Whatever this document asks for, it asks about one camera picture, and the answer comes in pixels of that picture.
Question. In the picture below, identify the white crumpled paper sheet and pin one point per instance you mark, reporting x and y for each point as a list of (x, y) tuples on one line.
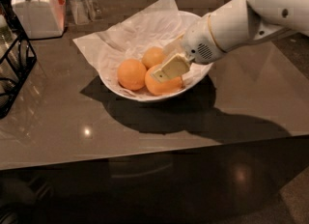
[(90, 45)]

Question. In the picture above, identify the white ceramic bowl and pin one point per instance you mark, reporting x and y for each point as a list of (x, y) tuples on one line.
[(193, 73)]

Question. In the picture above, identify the white lidded ceramic jar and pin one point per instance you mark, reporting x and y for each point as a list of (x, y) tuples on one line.
[(41, 19)]

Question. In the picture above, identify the black wire rack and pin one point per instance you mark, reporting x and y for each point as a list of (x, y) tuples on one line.
[(17, 57)]

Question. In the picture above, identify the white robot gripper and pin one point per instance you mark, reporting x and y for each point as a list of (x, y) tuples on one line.
[(198, 42)]

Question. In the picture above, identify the orange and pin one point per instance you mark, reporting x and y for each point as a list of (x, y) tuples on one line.
[(165, 88), (131, 74), (153, 56)]

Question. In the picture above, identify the clear acrylic stand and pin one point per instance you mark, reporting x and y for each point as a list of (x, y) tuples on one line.
[(85, 11)]

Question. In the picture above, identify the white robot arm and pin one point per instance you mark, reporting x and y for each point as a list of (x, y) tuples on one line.
[(235, 24)]

